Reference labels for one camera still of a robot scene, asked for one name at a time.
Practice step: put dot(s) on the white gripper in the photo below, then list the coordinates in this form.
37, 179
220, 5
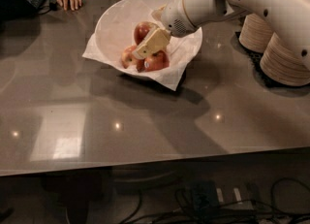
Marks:
173, 16

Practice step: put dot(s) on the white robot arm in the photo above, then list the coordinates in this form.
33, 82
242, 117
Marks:
289, 19

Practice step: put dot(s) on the white bowl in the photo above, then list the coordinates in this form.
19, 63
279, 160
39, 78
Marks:
113, 30

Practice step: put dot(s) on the left red yellow apple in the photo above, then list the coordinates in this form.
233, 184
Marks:
127, 57

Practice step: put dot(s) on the person's hand on table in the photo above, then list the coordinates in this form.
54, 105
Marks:
67, 5

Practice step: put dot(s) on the white paper liner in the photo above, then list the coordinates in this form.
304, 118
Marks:
174, 72

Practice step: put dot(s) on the rear paper plate stack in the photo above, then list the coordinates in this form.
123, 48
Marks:
255, 33

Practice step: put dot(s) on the paper plate stack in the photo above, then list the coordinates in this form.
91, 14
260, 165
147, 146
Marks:
255, 33
280, 64

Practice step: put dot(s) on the black mat under plates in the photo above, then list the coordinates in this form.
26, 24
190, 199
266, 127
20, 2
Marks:
256, 58

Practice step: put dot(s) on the front paper plate stack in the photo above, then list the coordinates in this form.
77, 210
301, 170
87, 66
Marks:
280, 64

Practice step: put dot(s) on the black laptop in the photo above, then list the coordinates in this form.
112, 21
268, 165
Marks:
12, 9

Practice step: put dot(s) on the black power adapter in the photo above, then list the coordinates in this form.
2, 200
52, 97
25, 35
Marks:
204, 195

